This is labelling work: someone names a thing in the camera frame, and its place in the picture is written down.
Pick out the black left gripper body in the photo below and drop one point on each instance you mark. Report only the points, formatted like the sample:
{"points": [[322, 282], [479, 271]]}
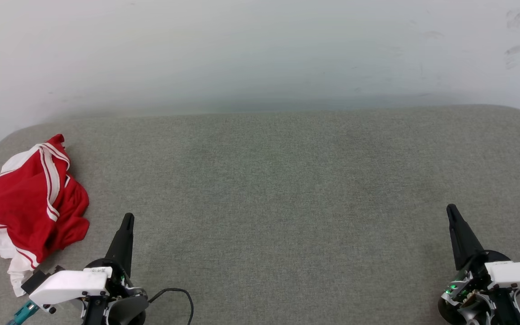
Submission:
{"points": [[120, 282]]}

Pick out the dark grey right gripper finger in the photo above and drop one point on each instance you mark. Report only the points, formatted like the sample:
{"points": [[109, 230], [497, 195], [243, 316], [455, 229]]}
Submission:
{"points": [[457, 248], [470, 246]]}

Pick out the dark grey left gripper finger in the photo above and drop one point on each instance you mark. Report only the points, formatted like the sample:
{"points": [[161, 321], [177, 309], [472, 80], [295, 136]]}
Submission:
{"points": [[118, 250], [129, 248]]}

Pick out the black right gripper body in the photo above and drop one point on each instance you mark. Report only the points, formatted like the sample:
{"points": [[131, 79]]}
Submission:
{"points": [[479, 280]]}

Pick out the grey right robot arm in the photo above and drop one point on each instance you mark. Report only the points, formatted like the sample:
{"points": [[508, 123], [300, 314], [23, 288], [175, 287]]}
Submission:
{"points": [[449, 313]]}

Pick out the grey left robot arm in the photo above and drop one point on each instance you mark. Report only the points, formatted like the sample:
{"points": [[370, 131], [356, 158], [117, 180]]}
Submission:
{"points": [[127, 311]]}

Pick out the red and white garment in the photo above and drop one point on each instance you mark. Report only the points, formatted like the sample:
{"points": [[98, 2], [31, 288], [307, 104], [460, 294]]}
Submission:
{"points": [[30, 198]]}

